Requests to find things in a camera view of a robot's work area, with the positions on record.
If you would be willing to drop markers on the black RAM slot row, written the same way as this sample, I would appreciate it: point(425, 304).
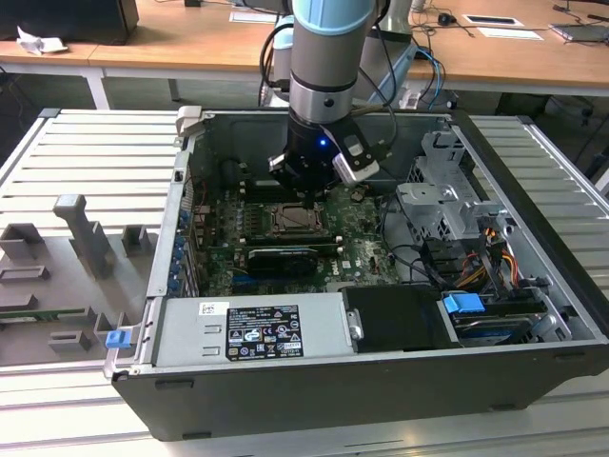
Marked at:
point(295, 239)
point(257, 192)

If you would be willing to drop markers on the CPU socket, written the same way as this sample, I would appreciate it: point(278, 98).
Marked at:
point(297, 233)

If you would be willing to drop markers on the blue expansion slot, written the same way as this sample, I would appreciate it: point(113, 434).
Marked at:
point(245, 285)

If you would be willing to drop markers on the black plastic cover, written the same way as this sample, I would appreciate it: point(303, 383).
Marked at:
point(399, 319)

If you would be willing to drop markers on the black graphics card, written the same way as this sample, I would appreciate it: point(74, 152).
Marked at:
point(285, 264)

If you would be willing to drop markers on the green motherboard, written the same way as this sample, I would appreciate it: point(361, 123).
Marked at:
point(366, 257)

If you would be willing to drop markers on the silver drive cage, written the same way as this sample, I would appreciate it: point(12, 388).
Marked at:
point(428, 209)

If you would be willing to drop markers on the white paper sheet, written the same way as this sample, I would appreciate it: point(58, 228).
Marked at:
point(509, 33)
point(249, 17)

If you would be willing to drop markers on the wooden desk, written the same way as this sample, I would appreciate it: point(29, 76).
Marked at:
point(190, 47)

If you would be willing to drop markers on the black computer mouse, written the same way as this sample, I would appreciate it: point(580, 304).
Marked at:
point(446, 19)

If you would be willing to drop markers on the silver power supply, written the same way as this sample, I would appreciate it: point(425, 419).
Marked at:
point(190, 333)

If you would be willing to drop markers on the blue disk carrier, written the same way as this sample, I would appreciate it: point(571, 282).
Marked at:
point(461, 304)

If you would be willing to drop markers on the grey parts rack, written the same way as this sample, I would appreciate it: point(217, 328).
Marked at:
point(95, 247)

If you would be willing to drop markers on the black open PC case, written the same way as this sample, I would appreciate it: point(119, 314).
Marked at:
point(333, 404)

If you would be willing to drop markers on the hard disk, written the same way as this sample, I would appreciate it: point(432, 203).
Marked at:
point(495, 328)

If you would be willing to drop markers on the blue case latch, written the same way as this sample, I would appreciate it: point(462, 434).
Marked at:
point(118, 340)

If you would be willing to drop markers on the black computer box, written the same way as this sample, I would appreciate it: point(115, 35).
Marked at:
point(71, 19)

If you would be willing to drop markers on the crumpled white paper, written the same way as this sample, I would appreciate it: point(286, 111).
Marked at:
point(40, 44)

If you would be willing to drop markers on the green RAM stick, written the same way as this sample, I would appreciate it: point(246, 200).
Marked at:
point(43, 314)

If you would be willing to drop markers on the grey laptop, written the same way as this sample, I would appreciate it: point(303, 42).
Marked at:
point(580, 33)

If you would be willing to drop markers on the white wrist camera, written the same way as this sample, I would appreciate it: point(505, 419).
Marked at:
point(357, 162)

